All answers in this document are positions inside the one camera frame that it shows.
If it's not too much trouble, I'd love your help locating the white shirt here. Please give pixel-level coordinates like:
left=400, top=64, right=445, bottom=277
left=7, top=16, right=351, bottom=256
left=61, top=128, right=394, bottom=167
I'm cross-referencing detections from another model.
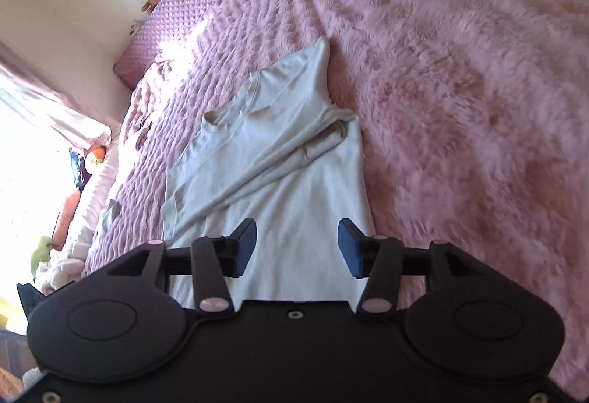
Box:
left=161, top=35, right=377, bottom=312

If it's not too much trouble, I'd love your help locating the pink curtain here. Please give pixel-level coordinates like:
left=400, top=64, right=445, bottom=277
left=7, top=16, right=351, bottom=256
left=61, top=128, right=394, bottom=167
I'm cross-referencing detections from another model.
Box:
left=0, top=42, right=113, bottom=151

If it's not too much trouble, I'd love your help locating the orange cushion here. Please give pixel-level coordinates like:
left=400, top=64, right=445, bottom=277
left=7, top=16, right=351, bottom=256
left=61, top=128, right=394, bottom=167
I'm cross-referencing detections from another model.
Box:
left=52, top=189, right=81, bottom=247

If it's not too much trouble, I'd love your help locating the orange and white plush toy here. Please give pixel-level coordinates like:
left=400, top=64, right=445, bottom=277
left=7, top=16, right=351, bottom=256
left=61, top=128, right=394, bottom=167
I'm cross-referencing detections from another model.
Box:
left=85, top=145, right=107, bottom=174

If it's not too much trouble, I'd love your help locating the purple quilted headboard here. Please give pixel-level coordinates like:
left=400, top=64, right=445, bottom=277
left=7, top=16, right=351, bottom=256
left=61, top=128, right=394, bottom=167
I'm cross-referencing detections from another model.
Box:
left=113, top=0, right=302, bottom=88

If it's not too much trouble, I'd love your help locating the green plush toy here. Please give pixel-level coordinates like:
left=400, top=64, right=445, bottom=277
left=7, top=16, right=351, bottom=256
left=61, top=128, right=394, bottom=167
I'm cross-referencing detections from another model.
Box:
left=30, top=235, right=53, bottom=275

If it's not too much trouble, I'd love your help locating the pink quilted bedspread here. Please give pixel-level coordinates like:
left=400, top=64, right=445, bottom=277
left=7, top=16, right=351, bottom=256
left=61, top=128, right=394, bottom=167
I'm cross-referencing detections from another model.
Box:
left=85, top=49, right=222, bottom=279

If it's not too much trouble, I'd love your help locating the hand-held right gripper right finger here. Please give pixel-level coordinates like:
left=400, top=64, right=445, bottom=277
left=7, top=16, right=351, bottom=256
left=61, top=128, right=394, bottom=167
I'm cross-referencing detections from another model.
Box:
left=337, top=218, right=500, bottom=320

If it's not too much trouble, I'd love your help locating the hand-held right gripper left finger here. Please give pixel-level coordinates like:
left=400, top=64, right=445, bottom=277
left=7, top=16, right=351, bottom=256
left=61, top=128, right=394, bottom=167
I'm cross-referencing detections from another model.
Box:
left=99, top=218, right=257, bottom=320

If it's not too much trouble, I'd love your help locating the dark blue patterned cloth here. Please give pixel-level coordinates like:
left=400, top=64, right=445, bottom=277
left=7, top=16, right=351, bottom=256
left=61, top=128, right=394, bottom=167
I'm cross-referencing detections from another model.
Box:
left=69, top=148, right=89, bottom=193

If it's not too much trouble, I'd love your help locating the pink fluffy blanket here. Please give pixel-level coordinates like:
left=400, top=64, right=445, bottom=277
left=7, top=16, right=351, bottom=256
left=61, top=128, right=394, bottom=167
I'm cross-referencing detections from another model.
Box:
left=202, top=0, right=589, bottom=385

